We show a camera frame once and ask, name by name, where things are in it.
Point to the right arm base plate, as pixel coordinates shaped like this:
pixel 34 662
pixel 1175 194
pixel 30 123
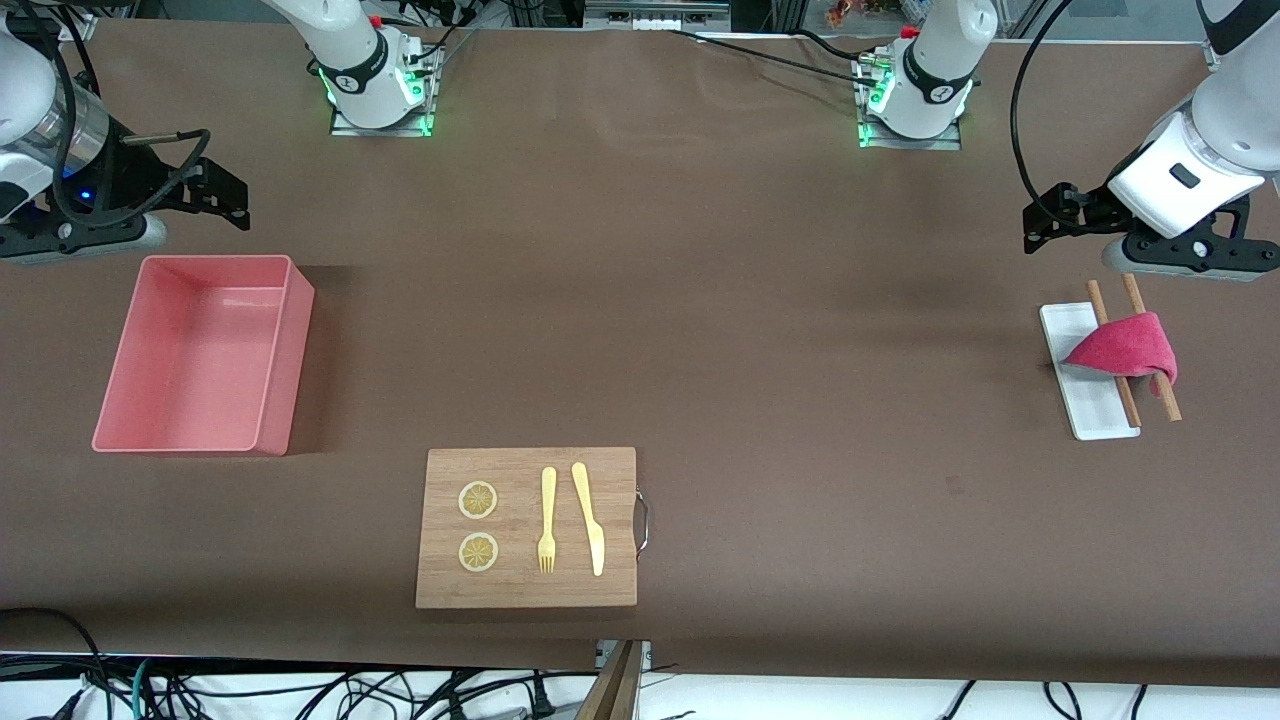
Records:
pixel 385 131

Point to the white rack tray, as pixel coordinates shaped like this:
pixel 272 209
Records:
pixel 1095 410

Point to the pink and grey cloth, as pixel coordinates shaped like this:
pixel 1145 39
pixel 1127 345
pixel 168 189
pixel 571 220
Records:
pixel 1125 348

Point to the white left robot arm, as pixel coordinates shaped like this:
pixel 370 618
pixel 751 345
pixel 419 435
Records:
pixel 1150 200

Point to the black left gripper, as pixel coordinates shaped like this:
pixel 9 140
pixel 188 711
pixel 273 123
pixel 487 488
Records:
pixel 1089 207

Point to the grey metal rail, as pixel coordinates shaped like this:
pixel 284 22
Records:
pixel 655 15

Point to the small metal table bracket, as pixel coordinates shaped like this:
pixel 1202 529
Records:
pixel 603 652

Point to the metal table corner bracket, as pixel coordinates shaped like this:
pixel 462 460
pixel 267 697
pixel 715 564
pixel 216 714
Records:
pixel 78 28

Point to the yellow plastic knife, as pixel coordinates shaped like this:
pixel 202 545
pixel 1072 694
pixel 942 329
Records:
pixel 590 520

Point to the pink plastic bin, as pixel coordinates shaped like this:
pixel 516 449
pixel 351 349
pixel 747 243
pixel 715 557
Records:
pixel 190 390

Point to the brown wooden beam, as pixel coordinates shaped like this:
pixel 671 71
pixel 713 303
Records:
pixel 615 690

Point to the yellow plastic fork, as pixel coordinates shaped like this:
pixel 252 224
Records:
pixel 547 500

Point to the lemon slice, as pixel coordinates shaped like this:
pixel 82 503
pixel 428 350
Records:
pixel 478 552
pixel 478 500

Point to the wooden cutting board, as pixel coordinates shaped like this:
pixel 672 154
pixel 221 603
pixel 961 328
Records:
pixel 525 590

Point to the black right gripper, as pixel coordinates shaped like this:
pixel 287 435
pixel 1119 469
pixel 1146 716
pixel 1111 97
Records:
pixel 140 182

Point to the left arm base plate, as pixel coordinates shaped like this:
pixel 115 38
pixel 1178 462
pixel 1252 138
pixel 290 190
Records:
pixel 910 144

